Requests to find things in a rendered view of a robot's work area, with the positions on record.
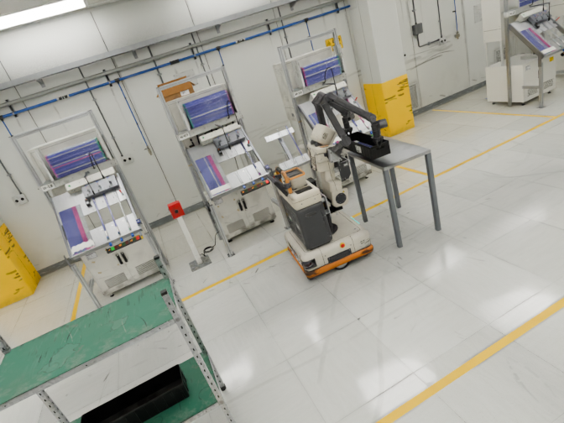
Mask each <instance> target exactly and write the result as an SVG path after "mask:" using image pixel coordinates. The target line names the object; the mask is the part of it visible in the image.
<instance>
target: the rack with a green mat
mask: <svg viewBox="0 0 564 423"><path fill-rule="evenodd" d="M154 261H155V263H156V264H157V266H158V267H159V270H160V272H161V274H162V275H163V277H164V278H163V279H160V280H158V281H156V282H154V283H153V284H151V285H147V286H145V287H143V288H142V289H140V290H136V291H134V292H133V293H131V294H129V295H126V296H124V297H122V298H120V299H118V300H115V301H114V302H111V303H109V304H107V305H105V306H103V307H101V308H99V309H96V310H94V311H92V312H90V313H88V314H86V315H84V316H81V317H79V318H77V319H75V320H74V321H70V322H68V323H66V324H65V325H63V326H59V327H57V328H55V329H54V330H52V331H50V332H46V333H45V334H43V335H41V336H39V337H36V338H35V339H32V340H30V341H28V342H26V343H24V344H22V345H19V346H17V347H15V348H13V349H12V348H11V347H10V346H9V345H8V344H7V343H6V342H5V340H4V339H3V338H2V336H1V335H0V350H1V351H2V353H3V354H4V358H3V360H2V362H1V365H0V411H2V410H5V409H7V408H8V407H10V406H12V405H15V404H17V403H18V402H20V401H22V400H25V399H27V398H28V397H30V396H32V395H34V394H37V395H38V396H39V398H40V399H41V400H42V401H43V403H44V404H45V405H46V407H47V408H48V409H49V410H50V412H51V413H52V414H53V415H54V417H55V418H56V419H57V420H58V421H59V423H81V417H79V418H77V419H75V420H73V421H72V422H69V421H68V419H67V418H66V417H65V415H64V414H63V413H62V412H61V410H60V409H59V408H58V406H57V405H56V404H55V402H54V401H53V400H52V399H51V398H50V397H49V396H48V394H47V393H46V392H45V391H44V390H45V389H47V388H49V387H50V386H52V385H54V384H57V383H58V382H60V381H61V380H63V379H66V378H68V377H70V376H71V375H73V374H75V373H78V372H80V371H81V370H83V369H85V368H88V367H90V366H91V365H93V364H95V363H98V362H100V361H102V360H103V359H105V358H108V357H110V356H112V355H113V354H115V353H118V352H120V351H122V350H123V349H125V348H127V347H130V346H132V345H133V344H135V343H137V342H140V341H142V340H144V339H145V338H147V337H150V336H152V335H154V334H155V333H157V332H160V331H162V330H164V329H165V328H167V327H169V326H172V325H174V324H175V323H176V325H177V326H178V327H179V329H180V332H181V334H182V336H183V338H184V339H185V341H186V343H187V345H188V347H189V349H190V350H191V352H192V354H193V356H194V357H192V358H189V359H188V360H186V361H184V362H183V363H180V364H179V365H180V369H181V371H182V373H183V374H184V376H185V379H186V383H187V388H188V390H189V397H188V398H186V399H183V400H182V401H181V402H179V403H177V404H175V405H173V406H171V407H170V408H169V409H167V410H164V411H162V412H161V413H159V414H157V415H155V416H154V417H152V418H150V419H148V420H147V421H145V422H143V423H191V422H192V421H194V420H196V419H198V418H199V417H201V416H203V415H204V414H206V413H208V412H210V411H211V410H214V409H215V408H217V407H218V406H221V408H222V411H223V413H224V415H225V416H226V417H227V420H228V422H229V423H236V421H235V420H234V418H233V417H232V414H231V412H230V410H229V409H228V407H227V404H226V402H225V400H224V398H223V396H222V391H224V390H225V389H226V388H227V387H226V385H225V384H224V383H223V381H222V378H221V376H220V374H219V373H218V371H217V369H216V367H215V365H214V363H213V361H212V359H211V357H210V355H209V353H208V351H207V350H206V347H205V345H204V343H203V341H202V340H201V337H200V335H199V333H198V331H197V330H196V327H195V325H194V323H193V321H192V319H191V318H190V316H189V314H188V312H187V310H186V308H185V306H184V304H183V302H182V300H181V298H180V296H179V294H178V292H177V290H176V288H175V286H174V284H173V282H172V280H171V278H170V276H169V274H168V272H167V270H166V268H165V267H164V265H163V263H162V261H161V259H160V257H159V255H158V254H157V255H155V256H154ZM178 306H179V307H178ZM179 308H180V311H181V313H182V315H183V316H184V318H185V320H186V322H187V324H188V326H189V328H190V329H191V332H192V334H193V336H194V338H195V339H196V341H197V343H198V345H199V347H200V349H201V353H199V351H198V349H197V347H196V345H195V343H194V341H193V340H192V338H191V335H190V333H189V332H188V330H187V328H186V326H185V323H184V322H183V321H182V319H181V317H180V311H179Z"/></svg>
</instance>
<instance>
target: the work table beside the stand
mask: <svg viewBox="0 0 564 423"><path fill-rule="evenodd" d="M384 139H386V140H388V141H389V147H390V152H391V153H390V154H386V155H385V156H382V157H380V158H377V159H374V160H371V159H368V158H366V157H363V156H362V155H360V154H356V153H354V152H352V151H350V152H347V155H348V158H349V159H350V162H349V163H350V166H351V170H352V177H353V180H354V184H355V188H356V192H357V195H358V202H359V205H360V210H361V213H362V217H363V221H364V222H368V218H367V213H366V210H365V205H364V202H363V195H362V192H361V187H360V184H359V179H358V173H357V169H356V165H355V161H354V158H355V159H358V160H361V161H362V162H364V163H367V164H369V165H372V166H374V167H376V168H378V169H381V170H382V171H383V176H384V184H385V189H386V193H387V197H388V202H389V209H390V214H391V218H392V223H393V228H394V235H395V240H396V244H397V247H398V248H402V247H403V243H402V239H401V234H400V226H399V221H398V217H397V212H396V207H397V208H398V209H399V208H401V204H400V195H399V190H398V186H397V180H396V176H395V171H394V167H395V166H398V165H402V164H403V163H406V162H408V161H411V160H413V159H416V158H419V157H421V156H423V155H424V156H425V160H426V171H427V177H428V183H429V189H430V195H431V206H432V212H433V218H434V224H435V230H437V231H440V230H441V221H440V214H439V208H438V202H437V195H436V183H435V177H434V171H433V164H432V158H431V150H430V149H427V148H424V147H421V146H418V145H414V144H409V143H406V142H402V141H399V140H396V139H393V138H387V137H386V138H384ZM389 173H390V176H389ZM390 177H391V180H390ZM391 182H392V185H391ZM392 186H393V190H392ZM393 191H394V194H393ZM394 200H395V203H394ZM395 204H396V207H395Z"/></svg>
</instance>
